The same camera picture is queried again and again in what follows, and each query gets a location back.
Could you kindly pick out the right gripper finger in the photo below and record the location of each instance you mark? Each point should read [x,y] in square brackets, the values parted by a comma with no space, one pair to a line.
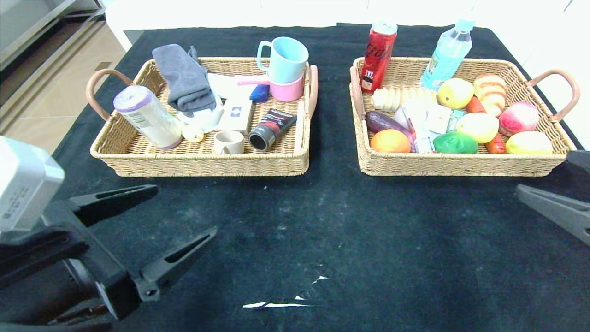
[562,212]
[581,161]

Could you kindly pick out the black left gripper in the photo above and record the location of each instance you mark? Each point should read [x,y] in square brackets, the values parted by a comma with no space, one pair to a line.
[102,262]

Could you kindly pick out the yellow lemon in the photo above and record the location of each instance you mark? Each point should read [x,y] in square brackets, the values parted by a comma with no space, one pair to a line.
[479,127]
[528,144]

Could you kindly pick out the green mint gum box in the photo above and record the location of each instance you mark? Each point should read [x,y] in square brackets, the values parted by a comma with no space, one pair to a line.
[455,120]

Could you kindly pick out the small cream cup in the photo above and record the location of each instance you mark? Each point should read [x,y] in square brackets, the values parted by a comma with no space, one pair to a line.
[230,144]

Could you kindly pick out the yellow pear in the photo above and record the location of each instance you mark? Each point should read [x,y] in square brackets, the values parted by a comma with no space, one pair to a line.
[454,93]

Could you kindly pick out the black cosmetic tube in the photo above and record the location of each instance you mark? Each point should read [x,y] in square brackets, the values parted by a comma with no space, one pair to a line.
[272,127]

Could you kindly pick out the white marker pen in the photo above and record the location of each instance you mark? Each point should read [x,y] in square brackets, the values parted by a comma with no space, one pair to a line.
[299,127]

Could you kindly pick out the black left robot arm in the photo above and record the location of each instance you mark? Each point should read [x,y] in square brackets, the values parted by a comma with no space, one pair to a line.
[41,281]

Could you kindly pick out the pink peach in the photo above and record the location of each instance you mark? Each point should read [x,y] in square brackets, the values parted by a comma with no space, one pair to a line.
[518,118]

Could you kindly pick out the croissant bread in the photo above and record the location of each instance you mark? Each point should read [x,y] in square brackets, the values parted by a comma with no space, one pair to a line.
[491,92]

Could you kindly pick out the white bottle purple cap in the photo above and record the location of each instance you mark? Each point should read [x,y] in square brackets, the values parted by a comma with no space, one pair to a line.
[151,119]

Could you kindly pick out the small yellow toy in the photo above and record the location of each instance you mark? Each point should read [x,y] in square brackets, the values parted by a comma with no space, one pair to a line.
[194,133]

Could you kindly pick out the orange carrot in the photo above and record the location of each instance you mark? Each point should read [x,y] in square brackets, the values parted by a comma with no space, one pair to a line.
[474,105]

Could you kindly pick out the green fruit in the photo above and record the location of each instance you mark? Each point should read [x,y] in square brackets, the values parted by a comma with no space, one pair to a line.
[455,144]

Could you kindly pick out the white round container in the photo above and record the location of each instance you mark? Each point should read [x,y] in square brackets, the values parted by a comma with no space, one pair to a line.
[207,118]

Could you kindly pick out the small white packet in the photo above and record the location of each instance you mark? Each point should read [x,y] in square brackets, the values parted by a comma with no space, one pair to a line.
[438,119]

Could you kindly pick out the cream box blue emblem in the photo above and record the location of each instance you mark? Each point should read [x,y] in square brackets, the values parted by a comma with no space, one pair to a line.
[236,116]

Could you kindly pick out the green white slim box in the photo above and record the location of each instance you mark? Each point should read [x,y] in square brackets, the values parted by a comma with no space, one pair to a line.
[419,126]

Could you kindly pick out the grey folded cloth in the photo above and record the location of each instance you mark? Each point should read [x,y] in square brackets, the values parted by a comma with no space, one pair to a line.
[184,77]

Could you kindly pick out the clear water bottle blue label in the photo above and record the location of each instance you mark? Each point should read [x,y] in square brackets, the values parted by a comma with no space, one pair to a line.
[445,55]

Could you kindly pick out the white plastic packet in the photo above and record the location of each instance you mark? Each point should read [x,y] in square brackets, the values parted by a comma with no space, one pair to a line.
[226,86]

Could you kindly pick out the orange fruit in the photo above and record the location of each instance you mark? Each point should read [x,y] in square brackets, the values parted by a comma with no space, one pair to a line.
[389,141]

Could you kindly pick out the small white tape scrap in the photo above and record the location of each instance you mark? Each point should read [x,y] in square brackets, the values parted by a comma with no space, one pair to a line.
[319,279]

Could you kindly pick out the small blue block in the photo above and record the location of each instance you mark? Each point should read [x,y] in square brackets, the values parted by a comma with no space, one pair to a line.
[259,93]

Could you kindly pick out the long striped bread roll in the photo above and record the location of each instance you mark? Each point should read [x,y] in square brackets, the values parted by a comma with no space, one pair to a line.
[396,98]

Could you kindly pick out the purple eggplant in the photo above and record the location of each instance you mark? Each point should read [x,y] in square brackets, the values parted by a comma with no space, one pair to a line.
[382,122]

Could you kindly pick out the pink cup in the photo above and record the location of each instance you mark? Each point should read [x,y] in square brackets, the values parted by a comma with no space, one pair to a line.
[286,91]

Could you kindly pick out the red soda can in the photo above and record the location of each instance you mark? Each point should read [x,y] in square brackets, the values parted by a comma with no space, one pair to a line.
[378,54]

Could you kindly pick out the white low cabinet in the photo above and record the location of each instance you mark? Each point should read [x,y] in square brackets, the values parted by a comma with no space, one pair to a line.
[184,14]

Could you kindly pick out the metal shelf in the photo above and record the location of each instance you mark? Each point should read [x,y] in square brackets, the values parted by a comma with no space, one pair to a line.
[27,27]

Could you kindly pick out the light blue mug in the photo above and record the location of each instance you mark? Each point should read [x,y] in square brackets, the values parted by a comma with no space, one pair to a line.
[288,59]

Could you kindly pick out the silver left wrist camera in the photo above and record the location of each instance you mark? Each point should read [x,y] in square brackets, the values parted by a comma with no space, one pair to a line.
[25,184]

